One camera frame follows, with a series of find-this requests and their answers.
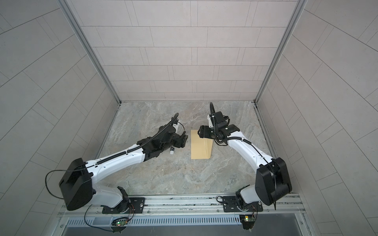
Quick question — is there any right green circuit board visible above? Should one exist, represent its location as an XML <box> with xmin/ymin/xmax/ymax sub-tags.
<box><xmin>239</xmin><ymin>214</ymin><xmax>257</xmax><ymax>230</ymax></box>

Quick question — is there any right black corrugated cable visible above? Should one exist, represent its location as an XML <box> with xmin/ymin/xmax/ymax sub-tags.
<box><xmin>209</xmin><ymin>102</ymin><xmax>255</xmax><ymax>147</ymax></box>

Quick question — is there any left green circuit board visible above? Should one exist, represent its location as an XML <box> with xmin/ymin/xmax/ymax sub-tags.
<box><xmin>111</xmin><ymin>217</ymin><xmax>129</xmax><ymax>232</ymax></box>

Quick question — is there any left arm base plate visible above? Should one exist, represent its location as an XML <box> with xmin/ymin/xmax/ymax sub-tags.
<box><xmin>101</xmin><ymin>197</ymin><xmax>145</xmax><ymax>214</ymax></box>

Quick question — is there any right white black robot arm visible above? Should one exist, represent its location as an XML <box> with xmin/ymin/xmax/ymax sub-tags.
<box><xmin>198</xmin><ymin>109</ymin><xmax>292</xmax><ymax>210</ymax></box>

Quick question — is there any white slotted cable duct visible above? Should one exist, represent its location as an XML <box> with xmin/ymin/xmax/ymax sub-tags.
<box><xmin>67</xmin><ymin>214</ymin><xmax>241</xmax><ymax>228</ymax></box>

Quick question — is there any yellow paper envelope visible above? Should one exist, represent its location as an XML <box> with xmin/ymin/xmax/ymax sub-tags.
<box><xmin>191</xmin><ymin>130</ymin><xmax>213</xmax><ymax>160</ymax></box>

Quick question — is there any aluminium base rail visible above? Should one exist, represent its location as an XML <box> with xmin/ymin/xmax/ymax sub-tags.
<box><xmin>57</xmin><ymin>193</ymin><xmax>306</xmax><ymax>217</ymax></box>

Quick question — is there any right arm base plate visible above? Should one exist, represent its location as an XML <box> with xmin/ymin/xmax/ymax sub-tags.
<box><xmin>221</xmin><ymin>196</ymin><xmax>263</xmax><ymax>212</ymax></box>

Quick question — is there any green circuit board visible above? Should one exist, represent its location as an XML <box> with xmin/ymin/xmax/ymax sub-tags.
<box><xmin>239</xmin><ymin>214</ymin><xmax>257</xmax><ymax>230</ymax></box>
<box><xmin>111</xmin><ymin>217</ymin><xmax>129</xmax><ymax>232</ymax></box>

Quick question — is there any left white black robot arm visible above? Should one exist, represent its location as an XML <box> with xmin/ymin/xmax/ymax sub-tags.
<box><xmin>59</xmin><ymin>124</ymin><xmax>188</xmax><ymax>213</ymax></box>

